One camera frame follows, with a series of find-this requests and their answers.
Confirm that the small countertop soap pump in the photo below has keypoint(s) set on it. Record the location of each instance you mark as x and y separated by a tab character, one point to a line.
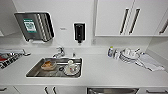
73	52

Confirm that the black soap dispenser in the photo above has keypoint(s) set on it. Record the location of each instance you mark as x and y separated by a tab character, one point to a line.
79	31

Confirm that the white cup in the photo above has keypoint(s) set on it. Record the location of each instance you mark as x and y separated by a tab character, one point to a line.
70	64

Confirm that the chrome sink faucet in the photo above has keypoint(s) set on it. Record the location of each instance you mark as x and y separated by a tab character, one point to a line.
60	51

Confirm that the white plate in sink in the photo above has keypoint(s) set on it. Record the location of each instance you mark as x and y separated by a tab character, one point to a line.
76	70

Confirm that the dish soap bottle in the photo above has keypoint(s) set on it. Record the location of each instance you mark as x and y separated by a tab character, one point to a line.
110	52

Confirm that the small clear jar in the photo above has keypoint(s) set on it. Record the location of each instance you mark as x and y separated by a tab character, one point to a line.
116	54

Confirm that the bowl with orange food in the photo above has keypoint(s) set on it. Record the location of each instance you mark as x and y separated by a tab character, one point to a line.
48	65

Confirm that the white sink base cabinet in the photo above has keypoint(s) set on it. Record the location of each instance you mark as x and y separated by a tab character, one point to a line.
66	90

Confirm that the steel paper towel dispenser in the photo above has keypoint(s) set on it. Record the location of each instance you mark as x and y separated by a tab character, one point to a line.
36	26

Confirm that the stainless steel sink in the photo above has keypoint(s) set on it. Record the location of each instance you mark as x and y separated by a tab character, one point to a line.
36	72

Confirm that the dish drying rack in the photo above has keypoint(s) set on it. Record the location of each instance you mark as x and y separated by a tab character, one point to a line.
10	58

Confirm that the white drawer stack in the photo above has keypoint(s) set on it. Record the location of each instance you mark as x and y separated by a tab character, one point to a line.
153	91
6	90

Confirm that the white wall outlet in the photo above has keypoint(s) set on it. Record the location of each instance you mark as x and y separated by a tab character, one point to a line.
93	41

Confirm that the small wall label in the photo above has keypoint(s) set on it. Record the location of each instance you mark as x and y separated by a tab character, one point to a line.
63	28

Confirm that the white wall cabinet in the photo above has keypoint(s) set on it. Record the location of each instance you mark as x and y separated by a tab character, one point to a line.
110	16

